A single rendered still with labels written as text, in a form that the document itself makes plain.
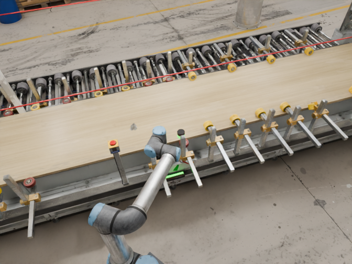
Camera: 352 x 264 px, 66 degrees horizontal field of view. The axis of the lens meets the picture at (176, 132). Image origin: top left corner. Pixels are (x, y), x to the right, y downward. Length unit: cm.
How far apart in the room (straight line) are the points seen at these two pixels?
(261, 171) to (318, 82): 113
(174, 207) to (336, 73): 222
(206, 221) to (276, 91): 148
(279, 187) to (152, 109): 165
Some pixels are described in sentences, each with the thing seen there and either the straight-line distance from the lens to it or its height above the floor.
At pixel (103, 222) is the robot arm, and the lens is 139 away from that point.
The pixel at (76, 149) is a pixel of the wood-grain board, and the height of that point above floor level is 90.
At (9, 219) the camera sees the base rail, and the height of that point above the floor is 69.
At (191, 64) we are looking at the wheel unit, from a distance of 301.
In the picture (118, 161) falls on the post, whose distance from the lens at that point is 207.
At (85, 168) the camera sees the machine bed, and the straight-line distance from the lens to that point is 244.
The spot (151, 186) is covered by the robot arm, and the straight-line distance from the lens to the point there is 149.
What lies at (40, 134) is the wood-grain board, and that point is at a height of 90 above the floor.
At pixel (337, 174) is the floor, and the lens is 360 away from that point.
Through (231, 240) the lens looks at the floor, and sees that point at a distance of 286.
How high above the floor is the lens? 266
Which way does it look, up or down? 48 degrees down
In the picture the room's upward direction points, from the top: 3 degrees counter-clockwise
